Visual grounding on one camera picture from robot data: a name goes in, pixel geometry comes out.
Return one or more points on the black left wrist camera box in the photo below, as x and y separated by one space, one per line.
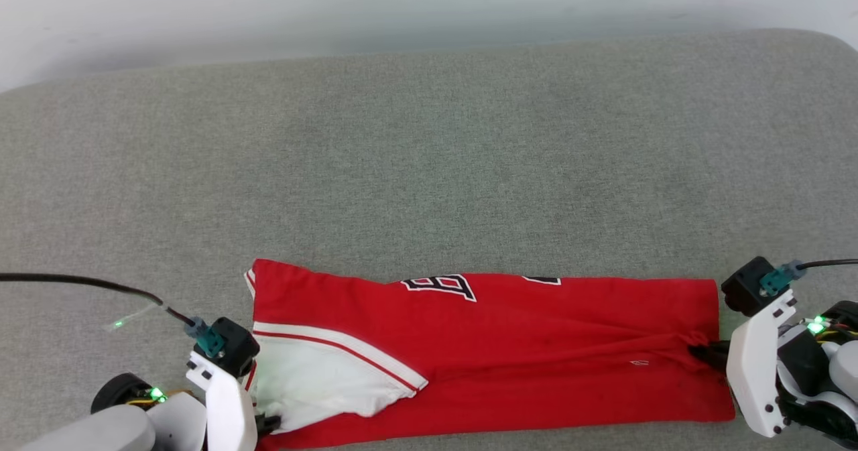
228 345

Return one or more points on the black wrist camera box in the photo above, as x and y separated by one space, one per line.
747 287
228 345

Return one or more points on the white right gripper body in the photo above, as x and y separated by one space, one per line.
754 370

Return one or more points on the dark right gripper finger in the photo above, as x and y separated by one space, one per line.
717 364
710 350

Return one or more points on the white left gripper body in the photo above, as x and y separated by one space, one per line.
228 404

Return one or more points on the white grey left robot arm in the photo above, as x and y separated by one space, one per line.
114 424

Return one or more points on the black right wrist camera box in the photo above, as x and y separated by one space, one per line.
747 287

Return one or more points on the red and white jersey shirt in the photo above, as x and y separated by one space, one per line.
523 344

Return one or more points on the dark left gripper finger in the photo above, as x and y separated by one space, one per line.
268 424

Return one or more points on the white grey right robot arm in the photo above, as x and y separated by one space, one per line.
821 370

